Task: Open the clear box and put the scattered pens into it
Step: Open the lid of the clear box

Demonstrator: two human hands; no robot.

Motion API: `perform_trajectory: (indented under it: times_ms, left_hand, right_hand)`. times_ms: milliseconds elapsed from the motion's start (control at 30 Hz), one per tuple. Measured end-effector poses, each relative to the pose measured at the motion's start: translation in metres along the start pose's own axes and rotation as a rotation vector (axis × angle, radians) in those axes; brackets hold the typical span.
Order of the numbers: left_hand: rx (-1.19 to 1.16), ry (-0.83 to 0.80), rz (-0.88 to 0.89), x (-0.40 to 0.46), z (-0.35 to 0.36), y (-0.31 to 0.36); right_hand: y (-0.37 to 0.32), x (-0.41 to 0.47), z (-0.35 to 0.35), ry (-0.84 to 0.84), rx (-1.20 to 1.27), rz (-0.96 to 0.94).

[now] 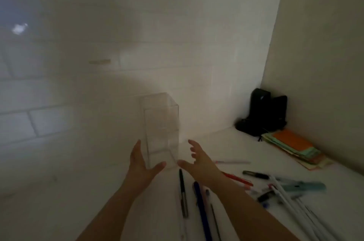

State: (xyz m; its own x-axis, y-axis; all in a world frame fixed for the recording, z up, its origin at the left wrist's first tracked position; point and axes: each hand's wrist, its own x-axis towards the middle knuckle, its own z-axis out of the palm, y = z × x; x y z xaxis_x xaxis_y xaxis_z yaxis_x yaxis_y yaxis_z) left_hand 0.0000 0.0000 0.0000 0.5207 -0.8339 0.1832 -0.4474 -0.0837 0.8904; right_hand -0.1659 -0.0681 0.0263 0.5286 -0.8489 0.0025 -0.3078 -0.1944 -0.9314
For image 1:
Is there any black desktop device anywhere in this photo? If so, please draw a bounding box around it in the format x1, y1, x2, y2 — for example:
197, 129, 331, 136
235, 88, 288, 137

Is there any person's right forearm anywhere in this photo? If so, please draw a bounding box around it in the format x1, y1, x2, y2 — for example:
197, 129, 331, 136
202, 177, 301, 241

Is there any red pen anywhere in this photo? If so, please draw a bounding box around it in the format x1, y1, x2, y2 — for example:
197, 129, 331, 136
221, 171, 254, 188

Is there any black pen with silver clip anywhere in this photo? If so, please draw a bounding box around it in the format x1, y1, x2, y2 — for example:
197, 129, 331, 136
178, 168, 189, 218

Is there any bundle of white pens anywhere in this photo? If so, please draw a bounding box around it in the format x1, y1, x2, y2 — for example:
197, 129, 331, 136
268, 175, 343, 241

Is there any person's left hand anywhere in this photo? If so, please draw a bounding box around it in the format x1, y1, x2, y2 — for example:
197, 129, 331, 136
124, 139, 167, 193

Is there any clear plastic hinged box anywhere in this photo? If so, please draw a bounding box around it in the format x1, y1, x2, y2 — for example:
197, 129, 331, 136
141, 92, 180, 169

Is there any dark blue marker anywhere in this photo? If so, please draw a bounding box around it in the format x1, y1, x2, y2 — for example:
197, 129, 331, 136
192, 181, 213, 241

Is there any translucent clear pen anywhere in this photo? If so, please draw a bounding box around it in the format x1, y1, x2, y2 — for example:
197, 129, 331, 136
178, 215, 189, 241

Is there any person's left forearm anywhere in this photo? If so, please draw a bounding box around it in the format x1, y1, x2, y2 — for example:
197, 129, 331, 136
75, 185, 154, 241

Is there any person's right hand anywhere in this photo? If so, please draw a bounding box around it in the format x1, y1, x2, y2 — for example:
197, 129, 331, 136
177, 139, 226, 187

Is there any stack of coloured paper sheets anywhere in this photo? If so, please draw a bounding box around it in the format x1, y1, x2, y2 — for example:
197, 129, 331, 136
261, 129, 334, 171

